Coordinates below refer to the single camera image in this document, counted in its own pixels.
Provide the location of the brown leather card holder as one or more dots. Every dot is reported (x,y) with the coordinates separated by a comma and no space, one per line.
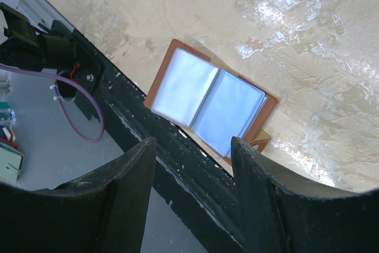
(210,99)

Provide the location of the aluminium frame rail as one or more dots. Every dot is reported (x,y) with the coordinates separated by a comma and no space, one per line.
(43,13)

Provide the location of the mint green pouch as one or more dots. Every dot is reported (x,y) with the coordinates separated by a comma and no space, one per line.
(11,162)

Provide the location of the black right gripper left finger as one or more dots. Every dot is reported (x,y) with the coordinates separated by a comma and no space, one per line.
(102,211)

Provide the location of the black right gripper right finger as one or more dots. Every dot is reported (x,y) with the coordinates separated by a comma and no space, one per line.
(283,211)

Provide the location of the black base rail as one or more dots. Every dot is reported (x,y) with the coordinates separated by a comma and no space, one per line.
(200,192)

